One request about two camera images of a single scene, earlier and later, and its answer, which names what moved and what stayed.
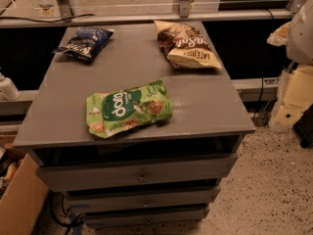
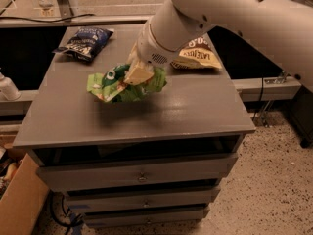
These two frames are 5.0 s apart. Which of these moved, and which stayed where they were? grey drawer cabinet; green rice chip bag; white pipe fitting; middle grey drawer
Moved: green rice chip bag
Stayed: white pipe fitting; grey drawer cabinet; middle grey drawer
